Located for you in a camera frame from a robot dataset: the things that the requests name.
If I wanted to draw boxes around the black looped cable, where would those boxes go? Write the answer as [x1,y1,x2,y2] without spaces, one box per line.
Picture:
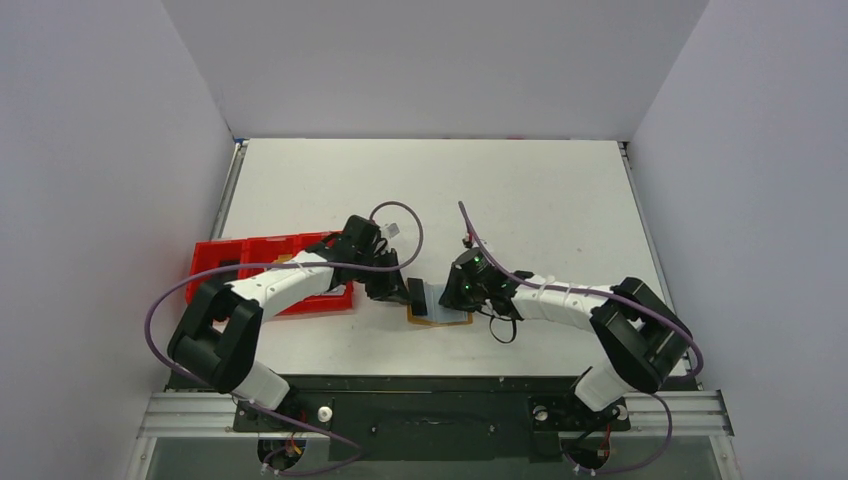
[488,311,519,346]

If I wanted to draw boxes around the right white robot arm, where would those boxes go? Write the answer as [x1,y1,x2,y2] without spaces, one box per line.
[439,247,692,427]

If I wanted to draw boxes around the purple cable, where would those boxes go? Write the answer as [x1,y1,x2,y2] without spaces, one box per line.
[457,201,705,386]
[144,200,425,392]

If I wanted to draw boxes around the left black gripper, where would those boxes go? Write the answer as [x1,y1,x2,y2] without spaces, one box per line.
[354,248,412,304]

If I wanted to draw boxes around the yellow leather card holder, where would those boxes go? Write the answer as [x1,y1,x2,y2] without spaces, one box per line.
[407,282,473,327]

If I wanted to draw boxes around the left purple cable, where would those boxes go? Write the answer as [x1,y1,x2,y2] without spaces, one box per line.
[144,200,425,392]

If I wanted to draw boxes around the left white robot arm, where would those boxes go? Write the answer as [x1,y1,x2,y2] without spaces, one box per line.
[167,215,411,430]

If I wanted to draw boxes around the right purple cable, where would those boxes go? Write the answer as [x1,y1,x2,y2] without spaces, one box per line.
[457,201,705,386]

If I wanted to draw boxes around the aluminium rail frame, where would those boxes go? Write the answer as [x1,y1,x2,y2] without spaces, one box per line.
[137,391,732,439]

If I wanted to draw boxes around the red plastic tray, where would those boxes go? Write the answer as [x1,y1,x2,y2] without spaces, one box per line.
[186,231,355,318]

